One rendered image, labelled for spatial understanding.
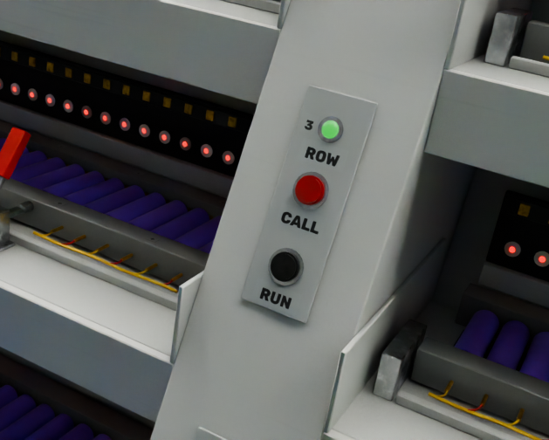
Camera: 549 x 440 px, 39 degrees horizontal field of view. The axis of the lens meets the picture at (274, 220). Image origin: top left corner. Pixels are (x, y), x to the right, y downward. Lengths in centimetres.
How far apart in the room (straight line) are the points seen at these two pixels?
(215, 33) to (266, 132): 7
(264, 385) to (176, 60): 20
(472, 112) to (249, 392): 19
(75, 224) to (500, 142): 30
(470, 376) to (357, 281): 10
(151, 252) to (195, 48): 14
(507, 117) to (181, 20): 20
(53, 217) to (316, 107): 24
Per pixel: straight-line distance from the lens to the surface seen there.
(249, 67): 45
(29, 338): 52
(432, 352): 46
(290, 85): 43
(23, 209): 58
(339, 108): 42
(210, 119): 62
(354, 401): 45
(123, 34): 50
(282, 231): 42
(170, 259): 52
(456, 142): 41
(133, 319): 49
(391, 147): 41
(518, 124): 41
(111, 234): 55
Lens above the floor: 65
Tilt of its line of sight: 3 degrees down
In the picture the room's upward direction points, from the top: 18 degrees clockwise
